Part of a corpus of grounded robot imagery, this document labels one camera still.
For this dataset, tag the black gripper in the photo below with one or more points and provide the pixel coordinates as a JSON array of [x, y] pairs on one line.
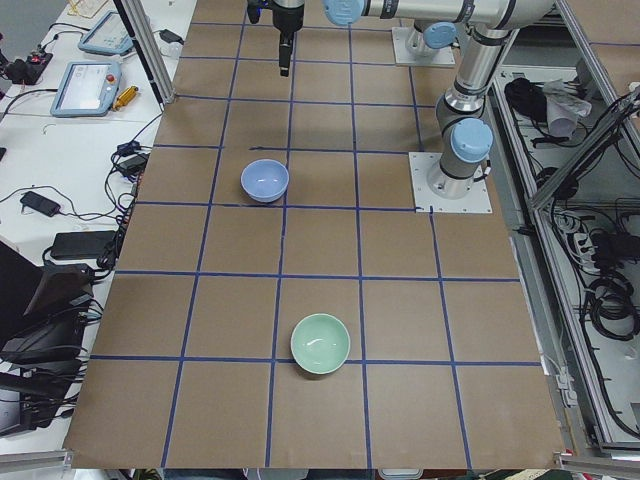
[[286, 20]]

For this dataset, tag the green ceramic bowl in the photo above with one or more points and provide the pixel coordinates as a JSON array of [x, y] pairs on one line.
[[320, 343]]

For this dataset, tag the blue ceramic bowl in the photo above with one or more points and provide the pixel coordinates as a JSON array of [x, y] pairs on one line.
[[265, 180]]

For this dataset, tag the black power adapter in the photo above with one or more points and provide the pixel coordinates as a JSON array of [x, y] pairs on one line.
[[169, 36]]

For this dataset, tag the gold cylindrical tool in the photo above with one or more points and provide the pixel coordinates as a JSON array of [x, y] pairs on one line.
[[124, 98]]

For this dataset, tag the teach pendant far side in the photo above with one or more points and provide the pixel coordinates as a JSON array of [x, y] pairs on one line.
[[108, 37]]

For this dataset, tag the brown paper table cover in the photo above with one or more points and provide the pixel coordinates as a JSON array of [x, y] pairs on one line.
[[192, 364]]

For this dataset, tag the black laptop power brick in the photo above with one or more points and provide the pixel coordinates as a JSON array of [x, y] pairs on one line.
[[81, 244]]

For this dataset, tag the black smartphone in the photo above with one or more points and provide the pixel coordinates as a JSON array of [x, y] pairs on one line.
[[40, 204]]

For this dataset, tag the aluminium frame post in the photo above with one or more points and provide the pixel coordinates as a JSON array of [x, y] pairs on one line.
[[138, 27]]

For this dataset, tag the teach pendant near post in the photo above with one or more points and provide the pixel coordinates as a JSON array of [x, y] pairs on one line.
[[87, 89]]

